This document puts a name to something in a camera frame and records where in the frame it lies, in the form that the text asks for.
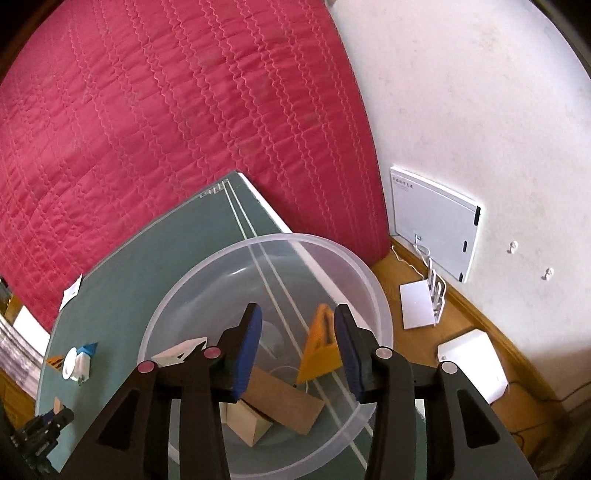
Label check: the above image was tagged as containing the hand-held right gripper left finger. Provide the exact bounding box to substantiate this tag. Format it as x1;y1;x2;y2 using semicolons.
60;302;264;480

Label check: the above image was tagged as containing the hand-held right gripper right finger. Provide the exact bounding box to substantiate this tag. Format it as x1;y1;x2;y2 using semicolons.
333;303;539;480

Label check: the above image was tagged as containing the orange slotted block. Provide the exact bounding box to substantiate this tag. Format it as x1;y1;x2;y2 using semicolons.
295;305;345;384

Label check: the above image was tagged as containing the white narrow block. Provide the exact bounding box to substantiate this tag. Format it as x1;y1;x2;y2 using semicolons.
74;353;93;384

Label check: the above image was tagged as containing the white round disc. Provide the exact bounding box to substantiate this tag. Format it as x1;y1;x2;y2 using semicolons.
62;347;81;381

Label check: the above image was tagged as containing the brown rectangular block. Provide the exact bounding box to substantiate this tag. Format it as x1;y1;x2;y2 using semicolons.
240;367;325;435

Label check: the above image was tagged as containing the beige triangular prism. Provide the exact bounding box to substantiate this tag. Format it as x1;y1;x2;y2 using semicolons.
221;399;273;447

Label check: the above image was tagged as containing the white triangular prism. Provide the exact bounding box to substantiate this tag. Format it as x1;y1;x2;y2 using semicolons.
151;336;209;368

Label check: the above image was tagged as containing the clear plastic bowl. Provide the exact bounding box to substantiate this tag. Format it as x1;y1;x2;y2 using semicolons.
137;234;394;479

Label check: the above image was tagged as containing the white lace curtain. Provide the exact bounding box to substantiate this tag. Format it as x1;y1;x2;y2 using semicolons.
0;318;47;398

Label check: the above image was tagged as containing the white router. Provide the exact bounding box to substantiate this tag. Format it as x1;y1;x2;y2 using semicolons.
399;258;448;330

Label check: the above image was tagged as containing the white board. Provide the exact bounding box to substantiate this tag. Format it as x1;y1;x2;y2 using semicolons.
14;307;49;344

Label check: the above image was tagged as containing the white paper slip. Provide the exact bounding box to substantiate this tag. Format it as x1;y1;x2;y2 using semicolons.
59;274;84;312

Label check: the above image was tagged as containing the white cardboard box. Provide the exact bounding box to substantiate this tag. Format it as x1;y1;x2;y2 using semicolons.
436;330;509;403

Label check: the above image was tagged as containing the green table mat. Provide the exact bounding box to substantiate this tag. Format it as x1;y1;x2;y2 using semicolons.
34;170;428;480

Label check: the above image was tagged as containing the red quilted blanket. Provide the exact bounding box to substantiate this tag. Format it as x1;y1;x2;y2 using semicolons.
0;0;391;333

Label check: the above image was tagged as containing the white cable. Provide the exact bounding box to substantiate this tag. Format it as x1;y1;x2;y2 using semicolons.
392;233;432;278

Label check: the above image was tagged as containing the white wall panel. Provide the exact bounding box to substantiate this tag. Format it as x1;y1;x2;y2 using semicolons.
389;166;482;283

